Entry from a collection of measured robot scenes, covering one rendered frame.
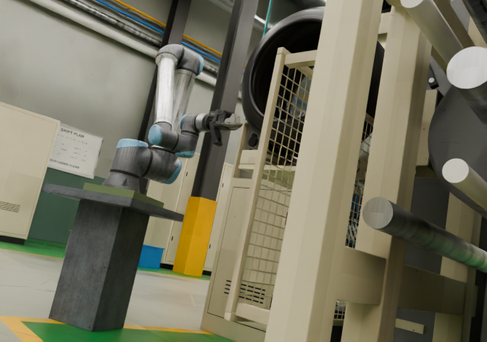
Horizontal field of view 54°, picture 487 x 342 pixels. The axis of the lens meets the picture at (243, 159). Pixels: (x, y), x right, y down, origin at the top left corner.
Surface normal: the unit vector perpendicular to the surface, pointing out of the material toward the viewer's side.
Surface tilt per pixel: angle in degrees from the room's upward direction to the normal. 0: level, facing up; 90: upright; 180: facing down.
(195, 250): 90
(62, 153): 90
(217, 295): 90
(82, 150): 90
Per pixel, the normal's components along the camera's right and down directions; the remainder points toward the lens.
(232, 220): -0.62, -0.28
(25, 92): 0.63, -0.03
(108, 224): -0.33, -0.26
